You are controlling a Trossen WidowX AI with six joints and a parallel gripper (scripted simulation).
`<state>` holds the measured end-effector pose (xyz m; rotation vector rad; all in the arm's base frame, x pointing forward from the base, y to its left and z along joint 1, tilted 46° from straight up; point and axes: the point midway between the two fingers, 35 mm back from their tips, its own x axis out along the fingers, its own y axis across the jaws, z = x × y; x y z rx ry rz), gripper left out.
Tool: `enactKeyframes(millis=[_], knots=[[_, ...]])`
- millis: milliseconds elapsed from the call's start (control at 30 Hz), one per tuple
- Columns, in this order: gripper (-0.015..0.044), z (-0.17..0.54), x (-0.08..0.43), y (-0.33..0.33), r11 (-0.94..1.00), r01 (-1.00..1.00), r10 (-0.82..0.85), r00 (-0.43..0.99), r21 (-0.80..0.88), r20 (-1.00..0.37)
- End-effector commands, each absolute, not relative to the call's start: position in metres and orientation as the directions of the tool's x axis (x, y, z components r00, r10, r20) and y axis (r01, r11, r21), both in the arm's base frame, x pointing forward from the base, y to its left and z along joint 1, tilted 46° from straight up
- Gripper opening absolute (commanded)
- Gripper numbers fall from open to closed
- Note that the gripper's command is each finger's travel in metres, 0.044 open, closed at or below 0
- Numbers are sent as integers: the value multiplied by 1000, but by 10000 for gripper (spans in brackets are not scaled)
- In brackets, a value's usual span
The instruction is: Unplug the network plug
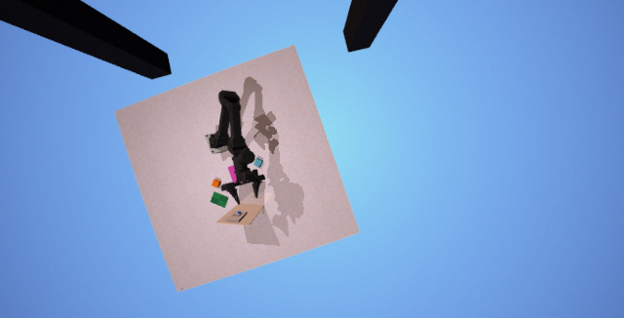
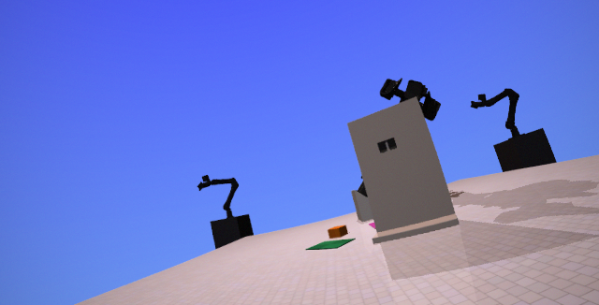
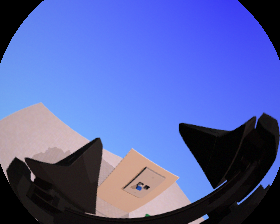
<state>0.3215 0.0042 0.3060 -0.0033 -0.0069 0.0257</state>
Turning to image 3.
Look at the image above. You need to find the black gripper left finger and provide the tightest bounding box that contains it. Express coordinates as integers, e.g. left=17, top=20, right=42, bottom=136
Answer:
left=24, top=137, right=103, bottom=214

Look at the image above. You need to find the grey panel with socket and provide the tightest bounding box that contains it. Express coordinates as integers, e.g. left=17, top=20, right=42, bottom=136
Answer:
left=97, top=149, right=179, bottom=213

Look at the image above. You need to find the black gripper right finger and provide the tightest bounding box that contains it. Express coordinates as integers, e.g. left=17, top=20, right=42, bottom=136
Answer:
left=179, top=116, right=256, bottom=189

